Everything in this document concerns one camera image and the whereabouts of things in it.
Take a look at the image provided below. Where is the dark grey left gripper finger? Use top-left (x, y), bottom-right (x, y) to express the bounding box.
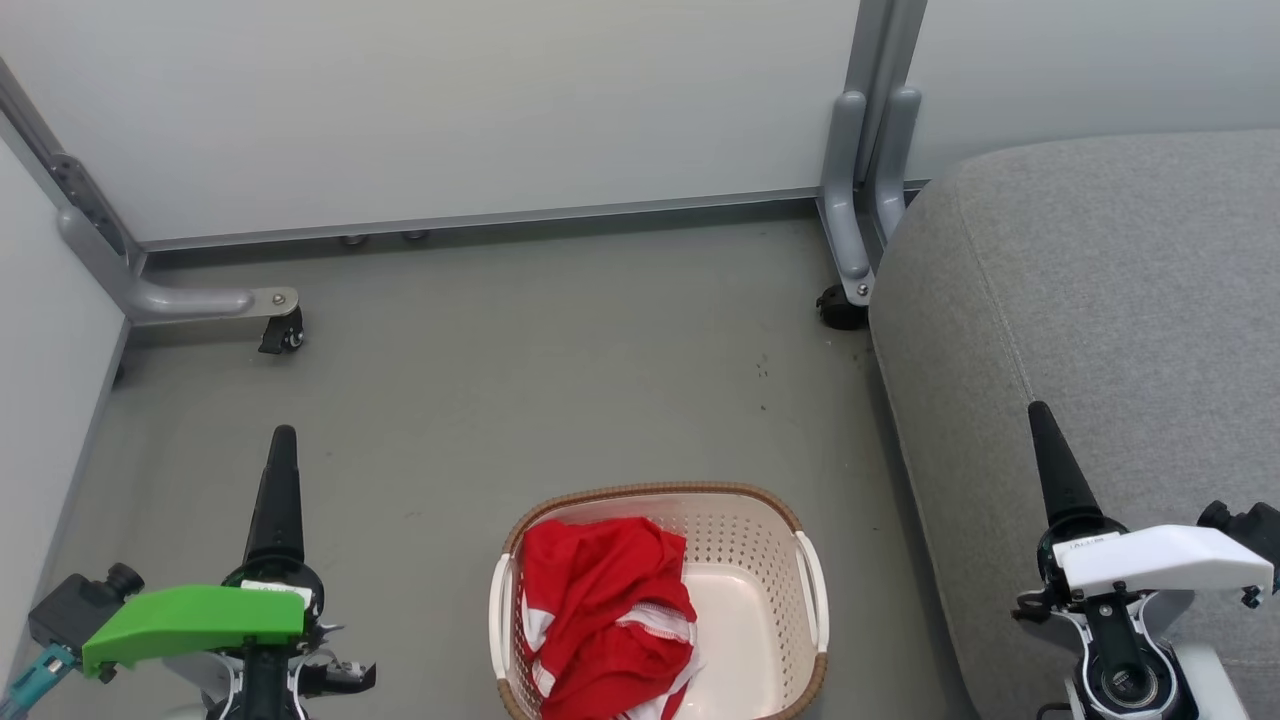
top-left (245, 425), bottom-right (304, 564)

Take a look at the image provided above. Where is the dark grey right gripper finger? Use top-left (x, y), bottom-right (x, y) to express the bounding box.
top-left (1028, 401), bottom-right (1106, 531)

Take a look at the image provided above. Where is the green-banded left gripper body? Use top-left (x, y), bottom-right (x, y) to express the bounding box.
top-left (82, 560), bottom-right (376, 720)

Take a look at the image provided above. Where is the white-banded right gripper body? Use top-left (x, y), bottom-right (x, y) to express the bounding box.
top-left (1015, 520), bottom-right (1276, 720)

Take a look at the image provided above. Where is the red jersey with black lettering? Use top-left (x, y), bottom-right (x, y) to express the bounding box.
top-left (518, 517), bottom-right (699, 666)

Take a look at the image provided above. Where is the grey fabric sofa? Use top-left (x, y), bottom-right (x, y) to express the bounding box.
top-left (868, 130), bottom-right (1280, 720)

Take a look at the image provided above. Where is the black caster wheel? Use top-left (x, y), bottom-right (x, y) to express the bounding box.
top-left (258, 305), bottom-right (305, 356)
top-left (815, 284), bottom-right (869, 332)

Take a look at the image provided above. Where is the white perforated laundry basket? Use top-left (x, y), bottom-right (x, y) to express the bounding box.
top-left (488, 482), bottom-right (831, 720)

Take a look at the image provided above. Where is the left cable with teal connector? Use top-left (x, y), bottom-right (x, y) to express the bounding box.
top-left (0, 643), bottom-right (78, 717)

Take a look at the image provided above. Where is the grey aluminium partition rail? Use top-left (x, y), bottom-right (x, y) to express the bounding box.
top-left (140, 187), bottom-right (823, 253)

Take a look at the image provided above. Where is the grey partition post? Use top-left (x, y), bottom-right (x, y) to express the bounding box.
top-left (845, 0), bottom-right (928, 186)
top-left (0, 58), bottom-right (146, 273)

